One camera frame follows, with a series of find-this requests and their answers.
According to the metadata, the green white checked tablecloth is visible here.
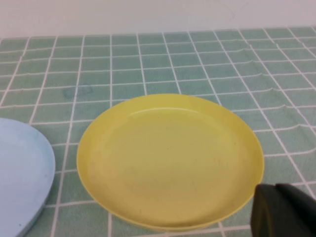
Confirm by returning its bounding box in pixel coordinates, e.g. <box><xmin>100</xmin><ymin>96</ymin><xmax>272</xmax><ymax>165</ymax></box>
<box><xmin>0</xmin><ymin>26</ymin><xmax>316</xmax><ymax>237</ymax></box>

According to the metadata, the light blue plastic plate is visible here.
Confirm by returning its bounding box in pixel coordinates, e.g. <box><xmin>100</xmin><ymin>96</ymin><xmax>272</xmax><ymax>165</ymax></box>
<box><xmin>0</xmin><ymin>118</ymin><xmax>56</xmax><ymax>237</ymax></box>

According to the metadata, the yellow plastic plate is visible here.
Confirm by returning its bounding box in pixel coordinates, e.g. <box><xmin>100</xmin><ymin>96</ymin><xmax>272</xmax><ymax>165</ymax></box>
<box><xmin>76</xmin><ymin>93</ymin><xmax>265</xmax><ymax>232</ymax></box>

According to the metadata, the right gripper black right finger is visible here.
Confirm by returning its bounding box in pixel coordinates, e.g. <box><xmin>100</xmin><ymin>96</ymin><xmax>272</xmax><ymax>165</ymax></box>
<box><xmin>275</xmin><ymin>183</ymin><xmax>316</xmax><ymax>237</ymax></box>

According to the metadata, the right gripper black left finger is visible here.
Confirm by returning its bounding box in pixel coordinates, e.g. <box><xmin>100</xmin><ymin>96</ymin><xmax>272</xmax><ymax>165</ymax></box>
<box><xmin>250</xmin><ymin>183</ymin><xmax>293</xmax><ymax>237</ymax></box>

